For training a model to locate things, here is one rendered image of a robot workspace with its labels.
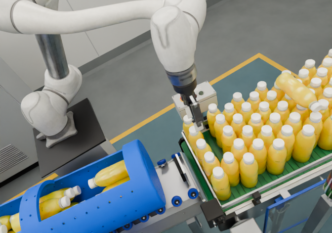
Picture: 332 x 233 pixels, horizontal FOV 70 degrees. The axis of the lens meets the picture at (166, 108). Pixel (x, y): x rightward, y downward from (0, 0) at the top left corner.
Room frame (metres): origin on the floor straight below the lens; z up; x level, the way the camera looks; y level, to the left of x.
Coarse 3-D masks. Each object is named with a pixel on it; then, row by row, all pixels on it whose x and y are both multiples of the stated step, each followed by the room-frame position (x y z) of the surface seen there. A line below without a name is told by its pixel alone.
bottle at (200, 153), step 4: (196, 148) 0.55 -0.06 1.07; (200, 148) 0.53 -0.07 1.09; (204, 148) 0.53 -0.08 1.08; (208, 148) 0.53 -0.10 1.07; (196, 152) 0.54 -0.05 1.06; (200, 152) 0.53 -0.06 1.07; (204, 152) 0.52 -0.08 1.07; (200, 156) 0.52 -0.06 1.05; (200, 160) 0.52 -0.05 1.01; (200, 164) 0.53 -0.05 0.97
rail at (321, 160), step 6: (330, 156) 0.35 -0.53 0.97; (312, 162) 0.35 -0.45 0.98; (318, 162) 0.35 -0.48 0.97; (300, 168) 0.35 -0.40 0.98; (306, 168) 0.34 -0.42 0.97; (288, 174) 0.34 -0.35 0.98; (294, 174) 0.34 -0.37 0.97; (276, 180) 0.34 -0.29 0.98; (282, 180) 0.34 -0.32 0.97; (264, 186) 0.33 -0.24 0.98; (270, 186) 0.33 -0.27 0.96; (252, 192) 0.33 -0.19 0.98; (240, 198) 0.33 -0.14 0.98; (246, 198) 0.33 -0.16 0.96; (228, 204) 0.32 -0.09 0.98; (234, 204) 0.32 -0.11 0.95
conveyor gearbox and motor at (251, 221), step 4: (240, 220) 0.30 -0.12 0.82; (244, 220) 0.29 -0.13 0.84; (248, 220) 0.28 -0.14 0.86; (252, 220) 0.27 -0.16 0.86; (236, 224) 0.28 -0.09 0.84; (240, 224) 0.27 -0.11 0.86; (244, 224) 0.27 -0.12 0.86; (248, 224) 0.26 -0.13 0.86; (252, 224) 0.26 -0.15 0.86; (256, 224) 0.25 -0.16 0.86; (232, 228) 0.27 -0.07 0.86; (236, 228) 0.27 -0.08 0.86; (240, 228) 0.26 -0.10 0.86; (244, 228) 0.26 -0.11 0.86; (248, 228) 0.25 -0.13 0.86; (252, 228) 0.24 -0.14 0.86; (256, 228) 0.24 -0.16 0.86; (232, 232) 0.26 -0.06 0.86; (236, 232) 0.25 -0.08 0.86; (240, 232) 0.25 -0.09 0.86; (244, 232) 0.24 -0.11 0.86; (248, 232) 0.24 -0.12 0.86; (252, 232) 0.23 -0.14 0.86; (256, 232) 0.23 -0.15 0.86; (260, 232) 0.22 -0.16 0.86
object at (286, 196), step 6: (324, 180) 0.28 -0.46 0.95; (312, 186) 0.28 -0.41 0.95; (282, 192) 0.31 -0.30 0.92; (288, 192) 0.30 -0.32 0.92; (300, 192) 0.27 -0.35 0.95; (276, 198) 0.30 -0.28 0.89; (282, 198) 0.29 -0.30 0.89; (288, 198) 0.27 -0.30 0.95; (276, 204) 0.27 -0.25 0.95; (264, 222) 0.27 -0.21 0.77; (264, 228) 0.26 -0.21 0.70
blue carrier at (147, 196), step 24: (96, 168) 0.64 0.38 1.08; (144, 168) 0.46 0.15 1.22; (48, 192) 0.62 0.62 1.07; (96, 192) 0.58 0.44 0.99; (120, 192) 0.42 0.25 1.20; (144, 192) 0.40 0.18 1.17; (0, 216) 0.60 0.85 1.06; (24, 216) 0.45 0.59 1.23; (72, 216) 0.40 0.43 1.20; (96, 216) 0.38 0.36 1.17; (120, 216) 0.37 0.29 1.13
